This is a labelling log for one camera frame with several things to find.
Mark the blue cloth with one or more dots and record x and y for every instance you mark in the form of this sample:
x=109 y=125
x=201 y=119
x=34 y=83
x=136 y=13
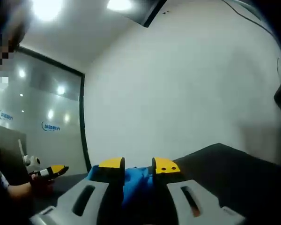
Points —
x=135 y=180

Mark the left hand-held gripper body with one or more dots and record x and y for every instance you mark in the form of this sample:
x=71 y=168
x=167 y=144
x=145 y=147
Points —
x=32 y=161

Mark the black partition frame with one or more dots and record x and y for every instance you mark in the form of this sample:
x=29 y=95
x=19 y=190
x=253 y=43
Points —
x=82 y=122

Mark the person's head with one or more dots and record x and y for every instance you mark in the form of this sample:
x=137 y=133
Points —
x=21 y=28

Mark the blue logo sticker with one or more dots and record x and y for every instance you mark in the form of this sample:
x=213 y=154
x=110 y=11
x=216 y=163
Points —
x=51 y=127
x=6 y=115

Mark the black ceiling beam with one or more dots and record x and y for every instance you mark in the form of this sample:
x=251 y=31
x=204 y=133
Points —
x=152 y=12

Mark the person's left hand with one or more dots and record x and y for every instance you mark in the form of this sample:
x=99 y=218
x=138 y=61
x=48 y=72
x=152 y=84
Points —
x=35 y=177

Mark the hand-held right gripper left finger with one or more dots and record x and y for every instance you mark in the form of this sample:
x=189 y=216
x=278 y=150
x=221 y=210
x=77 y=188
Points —
x=84 y=201

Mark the round ceiling light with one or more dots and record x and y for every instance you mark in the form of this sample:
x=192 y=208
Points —
x=119 y=4
x=47 y=8

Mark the frosted glass partition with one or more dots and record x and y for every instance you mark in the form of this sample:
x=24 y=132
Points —
x=44 y=105

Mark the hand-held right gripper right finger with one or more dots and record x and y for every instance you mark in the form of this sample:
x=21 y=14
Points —
x=189 y=199

